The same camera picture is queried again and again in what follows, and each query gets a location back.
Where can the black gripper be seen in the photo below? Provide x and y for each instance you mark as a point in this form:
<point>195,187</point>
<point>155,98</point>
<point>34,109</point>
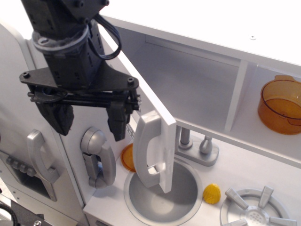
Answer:
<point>85,80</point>

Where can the white microwave door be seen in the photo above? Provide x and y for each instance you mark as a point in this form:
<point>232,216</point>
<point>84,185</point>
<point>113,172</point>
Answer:
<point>155,134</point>

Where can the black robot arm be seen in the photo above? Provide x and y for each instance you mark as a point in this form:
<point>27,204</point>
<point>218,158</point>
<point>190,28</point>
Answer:
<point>62,27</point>

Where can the grey toy telephone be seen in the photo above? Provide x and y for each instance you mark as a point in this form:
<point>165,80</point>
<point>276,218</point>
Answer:
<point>99,158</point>

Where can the orange transparent pot lid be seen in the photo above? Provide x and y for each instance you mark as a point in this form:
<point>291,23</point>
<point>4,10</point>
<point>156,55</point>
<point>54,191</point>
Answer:
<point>127,158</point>

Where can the grey ice dispenser panel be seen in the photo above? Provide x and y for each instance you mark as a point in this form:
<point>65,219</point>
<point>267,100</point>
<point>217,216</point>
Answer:
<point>27,176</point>

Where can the grey round sink basin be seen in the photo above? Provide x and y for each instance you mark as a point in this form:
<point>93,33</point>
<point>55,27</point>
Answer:
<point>155,208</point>

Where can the grey toy faucet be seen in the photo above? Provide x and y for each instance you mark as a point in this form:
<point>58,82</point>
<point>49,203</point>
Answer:
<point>202,151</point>

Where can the white toy kitchen cabinet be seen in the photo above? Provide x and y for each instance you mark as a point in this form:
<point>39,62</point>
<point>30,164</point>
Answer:
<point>207,93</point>

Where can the yellow toy corn piece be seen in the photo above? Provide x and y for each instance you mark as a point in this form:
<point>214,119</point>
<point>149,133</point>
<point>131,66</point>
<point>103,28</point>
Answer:
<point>212,194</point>

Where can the grey stove burner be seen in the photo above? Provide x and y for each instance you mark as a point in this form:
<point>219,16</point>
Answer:
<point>253,207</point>

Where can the orange transparent pot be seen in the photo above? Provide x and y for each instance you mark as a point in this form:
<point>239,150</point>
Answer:
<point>280,105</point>

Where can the grey fridge door handle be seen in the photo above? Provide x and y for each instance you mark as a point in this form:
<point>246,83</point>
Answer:
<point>35,142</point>

